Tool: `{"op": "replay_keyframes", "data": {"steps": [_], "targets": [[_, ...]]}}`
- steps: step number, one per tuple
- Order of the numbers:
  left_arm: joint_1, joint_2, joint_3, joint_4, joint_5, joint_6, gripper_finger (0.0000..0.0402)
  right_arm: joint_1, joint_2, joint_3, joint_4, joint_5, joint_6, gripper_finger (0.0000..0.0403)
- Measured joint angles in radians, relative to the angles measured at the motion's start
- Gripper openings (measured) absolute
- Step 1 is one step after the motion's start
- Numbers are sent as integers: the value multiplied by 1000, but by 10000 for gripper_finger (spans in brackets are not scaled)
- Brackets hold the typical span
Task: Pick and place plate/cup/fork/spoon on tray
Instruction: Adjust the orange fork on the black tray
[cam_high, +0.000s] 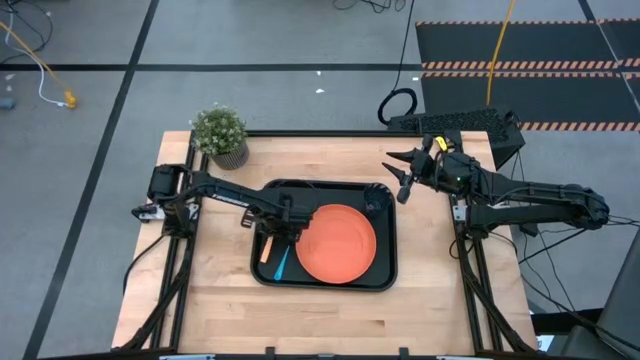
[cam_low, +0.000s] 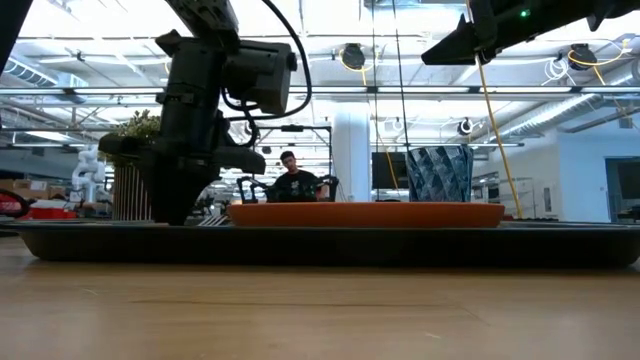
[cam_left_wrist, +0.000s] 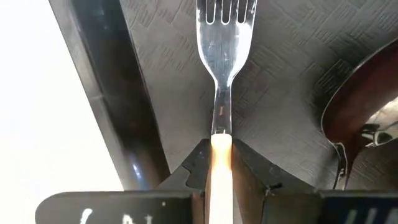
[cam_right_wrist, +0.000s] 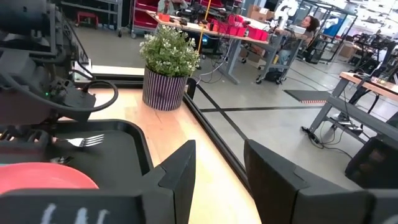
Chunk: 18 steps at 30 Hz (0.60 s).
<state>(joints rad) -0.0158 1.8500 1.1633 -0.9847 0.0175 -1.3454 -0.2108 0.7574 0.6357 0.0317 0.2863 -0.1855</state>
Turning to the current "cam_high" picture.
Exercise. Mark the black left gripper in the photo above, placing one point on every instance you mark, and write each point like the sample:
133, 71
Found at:
295, 215

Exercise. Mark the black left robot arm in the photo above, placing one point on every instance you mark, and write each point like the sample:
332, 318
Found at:
225, 192

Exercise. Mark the plant in striped pot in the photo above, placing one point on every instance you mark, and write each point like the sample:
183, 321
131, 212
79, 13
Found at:
220, 130

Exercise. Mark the silver arm base bracket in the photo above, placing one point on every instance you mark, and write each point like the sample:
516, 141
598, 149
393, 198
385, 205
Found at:
147, 214

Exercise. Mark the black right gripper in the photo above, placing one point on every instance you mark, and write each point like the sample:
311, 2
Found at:
430, 170

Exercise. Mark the black hazard-striped floor mat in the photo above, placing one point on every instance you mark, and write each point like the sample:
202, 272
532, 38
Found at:
525, 45

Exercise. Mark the orange plastic plate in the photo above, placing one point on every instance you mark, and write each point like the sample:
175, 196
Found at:
335, 245

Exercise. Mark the black aluminium table frame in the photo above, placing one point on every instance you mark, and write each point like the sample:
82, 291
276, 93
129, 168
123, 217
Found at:
350, 133

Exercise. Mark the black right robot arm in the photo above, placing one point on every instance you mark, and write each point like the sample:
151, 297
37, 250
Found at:
540, 192

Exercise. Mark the black plastic tray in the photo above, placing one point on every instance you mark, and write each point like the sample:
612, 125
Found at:
340, 192

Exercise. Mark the dark grey angled panel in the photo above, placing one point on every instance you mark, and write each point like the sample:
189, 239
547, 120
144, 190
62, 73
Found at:
625, 310

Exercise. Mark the small grey floor object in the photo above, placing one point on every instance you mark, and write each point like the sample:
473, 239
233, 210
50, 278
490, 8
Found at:
6, 103

